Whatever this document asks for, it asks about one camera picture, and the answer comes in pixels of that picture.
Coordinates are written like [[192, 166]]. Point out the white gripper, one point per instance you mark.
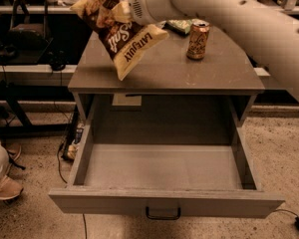
[[144, 4]]

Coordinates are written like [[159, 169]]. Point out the brown Late July chip bag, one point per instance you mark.
[[125, 43]]

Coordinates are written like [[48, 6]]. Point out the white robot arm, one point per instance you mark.
[[269, 37]]

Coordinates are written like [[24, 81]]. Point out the green chip bag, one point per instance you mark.
[[182, 27]]

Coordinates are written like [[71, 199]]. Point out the grey cabinet with counter top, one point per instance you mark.
[[165, 69]]

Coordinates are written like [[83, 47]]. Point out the grey open top drawer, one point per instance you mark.
[[172, 151]]

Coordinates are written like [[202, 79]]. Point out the orange soda can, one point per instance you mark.
[[198, 37]]

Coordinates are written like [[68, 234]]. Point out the white label sheet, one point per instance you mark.
[[126, 101]]

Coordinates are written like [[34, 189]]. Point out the power strip with plugs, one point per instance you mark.
[[73, 146]]

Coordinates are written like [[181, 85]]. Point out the person's tan shoe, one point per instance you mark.
[[9, 188], [14, 150]]

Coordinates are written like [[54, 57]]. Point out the black drawer handle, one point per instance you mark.
[[163, 214]]

